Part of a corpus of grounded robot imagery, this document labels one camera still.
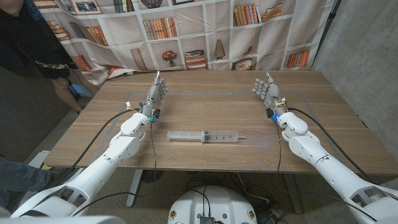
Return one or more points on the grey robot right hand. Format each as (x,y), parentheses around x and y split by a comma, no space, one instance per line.
(272,93)

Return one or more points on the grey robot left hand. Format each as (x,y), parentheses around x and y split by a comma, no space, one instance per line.
(154,96)

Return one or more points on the large clear plastic syringe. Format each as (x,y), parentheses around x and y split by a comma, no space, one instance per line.
(217,136)

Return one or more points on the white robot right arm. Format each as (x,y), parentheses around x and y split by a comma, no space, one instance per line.
(335,174)

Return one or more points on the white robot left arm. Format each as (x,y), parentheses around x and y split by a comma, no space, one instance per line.
(93,174)

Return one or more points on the printed bookshelf backdrop cloth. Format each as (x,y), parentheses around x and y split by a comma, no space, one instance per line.
(199,40)

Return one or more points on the blue box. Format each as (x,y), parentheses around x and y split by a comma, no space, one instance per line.
(79,90)

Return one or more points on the black round floor base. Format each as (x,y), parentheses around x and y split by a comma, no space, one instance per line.
(152,175)

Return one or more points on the black backdrop stand pole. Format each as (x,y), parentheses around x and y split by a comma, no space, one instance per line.
(326,28)

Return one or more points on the grey metal table leg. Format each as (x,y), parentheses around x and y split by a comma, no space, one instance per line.
(134,186)
(293,193)

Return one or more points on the black power adapter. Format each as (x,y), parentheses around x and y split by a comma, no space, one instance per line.
(273,214)

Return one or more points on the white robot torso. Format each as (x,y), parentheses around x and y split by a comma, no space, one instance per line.
(217,205)

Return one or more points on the yellow floor pad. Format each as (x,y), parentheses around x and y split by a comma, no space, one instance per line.
(46,167)

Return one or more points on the person in black top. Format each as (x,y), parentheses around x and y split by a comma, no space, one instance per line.
(28,40)

